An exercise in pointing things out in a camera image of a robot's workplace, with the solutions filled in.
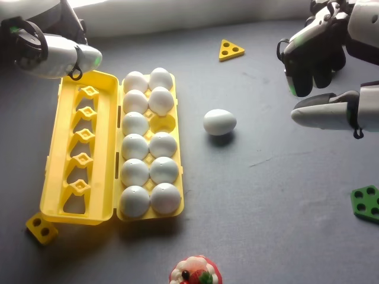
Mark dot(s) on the grey table cloth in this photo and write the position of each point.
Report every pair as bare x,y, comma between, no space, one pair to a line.
266,192

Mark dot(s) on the white backdrop sheet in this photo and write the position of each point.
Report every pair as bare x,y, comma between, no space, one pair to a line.
192,13

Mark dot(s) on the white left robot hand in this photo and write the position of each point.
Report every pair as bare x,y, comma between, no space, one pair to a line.
59,56

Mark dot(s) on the yellow egg carton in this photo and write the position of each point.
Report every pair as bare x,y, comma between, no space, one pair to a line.
100,148

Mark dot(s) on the white toy egg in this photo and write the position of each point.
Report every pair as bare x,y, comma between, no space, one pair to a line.
135,81
134,172
160,79
135,146
135,101
134,201
163,145
164,170
160,100
219,122
135,124
165,198

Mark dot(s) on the green pentagon block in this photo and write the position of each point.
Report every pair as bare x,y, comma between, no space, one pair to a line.
363,204

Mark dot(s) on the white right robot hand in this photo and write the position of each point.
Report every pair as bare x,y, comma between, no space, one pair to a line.
314,56

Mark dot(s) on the yellow triangle block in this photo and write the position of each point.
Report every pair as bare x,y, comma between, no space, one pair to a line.
236,52

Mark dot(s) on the yellow square block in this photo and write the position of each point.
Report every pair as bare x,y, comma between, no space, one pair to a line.
44,236

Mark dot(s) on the toy strawberry cake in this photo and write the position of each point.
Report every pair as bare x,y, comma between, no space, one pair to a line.
195,270

